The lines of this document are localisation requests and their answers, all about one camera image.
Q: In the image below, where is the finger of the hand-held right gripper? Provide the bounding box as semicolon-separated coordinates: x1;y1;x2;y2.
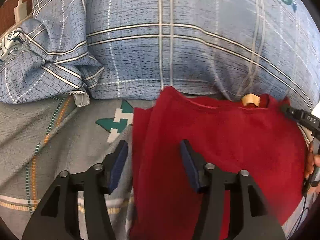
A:
280;104;320;132

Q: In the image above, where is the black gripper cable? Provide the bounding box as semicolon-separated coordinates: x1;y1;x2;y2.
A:
296;194;311;233

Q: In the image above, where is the white charger with cable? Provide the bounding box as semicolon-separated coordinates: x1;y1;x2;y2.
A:
4;0;28;22

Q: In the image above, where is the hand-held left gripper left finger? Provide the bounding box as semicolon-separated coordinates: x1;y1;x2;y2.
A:
22;140;129;240

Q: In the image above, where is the person's right hand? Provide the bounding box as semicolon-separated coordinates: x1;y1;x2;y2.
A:
304;141;320;180

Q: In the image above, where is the blue plaid pillow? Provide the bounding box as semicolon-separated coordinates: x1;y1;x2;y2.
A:
0;0;105;107
79;0;320;112

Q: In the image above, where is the grey patterned bed sheet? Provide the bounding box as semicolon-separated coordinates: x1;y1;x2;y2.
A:
0;94;315;240

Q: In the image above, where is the red long-sleeved shirt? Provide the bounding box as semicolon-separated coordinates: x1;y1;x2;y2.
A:
127;86;310;240

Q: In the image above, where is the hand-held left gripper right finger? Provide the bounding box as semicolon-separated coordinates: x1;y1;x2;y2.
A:
180;139;287;240

